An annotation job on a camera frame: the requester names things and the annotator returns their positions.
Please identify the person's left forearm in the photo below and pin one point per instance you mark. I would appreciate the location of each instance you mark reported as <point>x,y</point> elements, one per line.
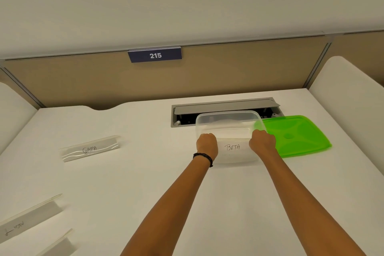
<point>168,207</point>

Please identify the dark blue number sign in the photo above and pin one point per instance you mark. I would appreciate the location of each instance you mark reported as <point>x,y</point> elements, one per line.
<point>155,55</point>

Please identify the green plastic lid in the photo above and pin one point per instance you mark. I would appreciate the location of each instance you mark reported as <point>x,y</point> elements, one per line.
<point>297,137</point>

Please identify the clear plastic container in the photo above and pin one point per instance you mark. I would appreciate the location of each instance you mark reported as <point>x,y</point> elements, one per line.
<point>228,132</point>

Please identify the person's right fingers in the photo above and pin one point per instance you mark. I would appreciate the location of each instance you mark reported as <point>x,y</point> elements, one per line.
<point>260,131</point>

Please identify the black braided wristband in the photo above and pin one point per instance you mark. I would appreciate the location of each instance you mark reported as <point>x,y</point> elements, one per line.
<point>204,156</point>

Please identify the beige desk partition panel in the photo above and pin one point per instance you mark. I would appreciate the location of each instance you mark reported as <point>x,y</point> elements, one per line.
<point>168,78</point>

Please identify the person's left fingers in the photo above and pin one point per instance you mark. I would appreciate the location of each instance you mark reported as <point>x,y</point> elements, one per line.
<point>207,135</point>

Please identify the white side divider panel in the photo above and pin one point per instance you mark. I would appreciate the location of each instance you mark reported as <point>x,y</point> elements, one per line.
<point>13,111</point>
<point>348,96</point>

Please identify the person's right forearm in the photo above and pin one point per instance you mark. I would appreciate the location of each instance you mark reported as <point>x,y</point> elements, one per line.
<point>303,201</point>

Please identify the clear handwritten label holder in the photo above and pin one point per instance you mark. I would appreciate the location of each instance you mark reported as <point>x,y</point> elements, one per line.
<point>90,147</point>
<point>28,216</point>

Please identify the person's right hand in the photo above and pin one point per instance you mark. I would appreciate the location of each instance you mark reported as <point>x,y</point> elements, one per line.
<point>261,143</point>

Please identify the person's left hand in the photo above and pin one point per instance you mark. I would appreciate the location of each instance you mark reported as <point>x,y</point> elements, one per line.
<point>207,145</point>

